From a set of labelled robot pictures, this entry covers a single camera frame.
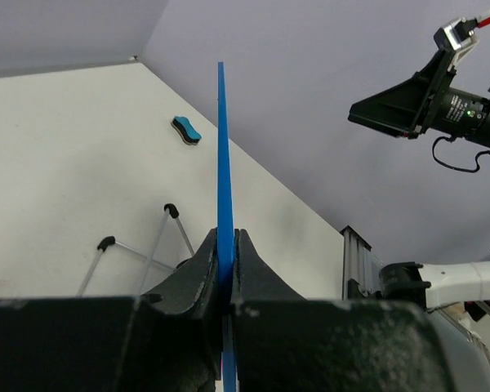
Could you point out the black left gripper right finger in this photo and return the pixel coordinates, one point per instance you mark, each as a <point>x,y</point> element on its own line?
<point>254,280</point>

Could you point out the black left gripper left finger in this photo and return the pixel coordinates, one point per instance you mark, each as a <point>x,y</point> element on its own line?
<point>191,291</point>

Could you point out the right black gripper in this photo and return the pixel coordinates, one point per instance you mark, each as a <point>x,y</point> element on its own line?
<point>408,109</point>

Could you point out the blue framed whiteboard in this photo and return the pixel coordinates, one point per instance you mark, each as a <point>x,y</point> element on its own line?
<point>225,234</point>

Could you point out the blue whiteboard eraser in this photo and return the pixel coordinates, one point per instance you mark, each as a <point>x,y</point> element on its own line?
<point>186,130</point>

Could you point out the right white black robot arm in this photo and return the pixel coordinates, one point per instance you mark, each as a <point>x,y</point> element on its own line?
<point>291,117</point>

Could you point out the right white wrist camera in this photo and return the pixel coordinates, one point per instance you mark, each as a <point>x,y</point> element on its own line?
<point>458,38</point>

